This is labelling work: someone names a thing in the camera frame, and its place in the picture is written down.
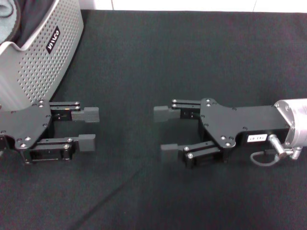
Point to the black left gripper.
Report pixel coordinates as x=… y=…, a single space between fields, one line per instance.
x=28 y=122

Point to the black tablecloth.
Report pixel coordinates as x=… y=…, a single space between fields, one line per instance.
x=153 y=191

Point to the grey yellow towel black trim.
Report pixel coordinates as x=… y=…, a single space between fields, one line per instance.
x=7 y=16

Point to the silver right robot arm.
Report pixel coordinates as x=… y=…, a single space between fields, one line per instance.
x=293 y=119

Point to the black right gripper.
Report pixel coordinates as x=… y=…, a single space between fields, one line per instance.
x=239 y=122

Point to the silver right wrist connector plug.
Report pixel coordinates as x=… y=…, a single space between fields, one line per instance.
x=279 y=147

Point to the grey perforated storage box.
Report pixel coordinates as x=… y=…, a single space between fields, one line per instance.
x=40 y=60

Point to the black fabric box liner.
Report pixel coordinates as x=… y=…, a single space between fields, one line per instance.
x=36 y=16

